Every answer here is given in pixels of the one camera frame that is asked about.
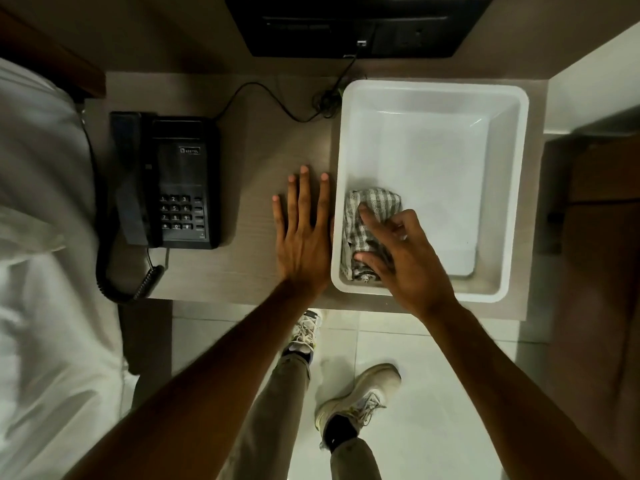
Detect person's right hand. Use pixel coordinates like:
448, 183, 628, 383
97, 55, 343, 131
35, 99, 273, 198
352, 203, 459, 321

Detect person's left hand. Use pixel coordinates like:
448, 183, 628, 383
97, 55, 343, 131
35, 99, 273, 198
272, 165, 335, 297

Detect grey checkered cloth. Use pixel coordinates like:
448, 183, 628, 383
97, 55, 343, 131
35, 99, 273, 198
341, 187, 404, 285

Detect person's right forearm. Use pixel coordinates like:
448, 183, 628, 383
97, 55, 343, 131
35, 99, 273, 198
416, 294, 627, 480

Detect person's left forearm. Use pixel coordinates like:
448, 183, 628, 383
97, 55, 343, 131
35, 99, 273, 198
64, 281, 327, 480

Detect beige sneaker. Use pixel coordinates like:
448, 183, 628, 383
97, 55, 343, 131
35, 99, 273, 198
314, 363, 403, 448
281, 309, 324, 366

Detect black desk telephone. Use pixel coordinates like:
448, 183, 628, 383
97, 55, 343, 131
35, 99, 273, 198
110, 111, 223, 251

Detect white plastic tub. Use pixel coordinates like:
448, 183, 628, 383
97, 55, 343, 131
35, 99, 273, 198
330, 79, 530, 304

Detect black telephone handset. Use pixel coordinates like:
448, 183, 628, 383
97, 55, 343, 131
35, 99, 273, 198
110, 112, 164, 248

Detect black sock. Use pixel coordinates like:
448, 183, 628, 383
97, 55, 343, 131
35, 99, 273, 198
322, 414, 361, 449

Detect khaki trousers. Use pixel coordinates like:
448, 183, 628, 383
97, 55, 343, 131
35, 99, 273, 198
216, 352, 385, 480

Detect brown wooden cabinet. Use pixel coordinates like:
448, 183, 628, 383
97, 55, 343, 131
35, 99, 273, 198
542, 134, 640, 448

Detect white bed sheet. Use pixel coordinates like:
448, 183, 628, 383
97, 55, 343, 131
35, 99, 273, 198
0, 57, 141, 480

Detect dark wooden headboard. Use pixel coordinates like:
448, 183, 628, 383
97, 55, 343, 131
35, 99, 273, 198
0, 4, 107, 101

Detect thin black cable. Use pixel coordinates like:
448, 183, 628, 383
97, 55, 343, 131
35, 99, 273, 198
214, 22, 379, 123

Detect black wall socket panel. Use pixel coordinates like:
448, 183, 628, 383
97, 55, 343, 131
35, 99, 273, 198
224, 0, 495, 60

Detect black coiled telephone cord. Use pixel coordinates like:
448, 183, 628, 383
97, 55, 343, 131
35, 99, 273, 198
79, 109, 170, 305

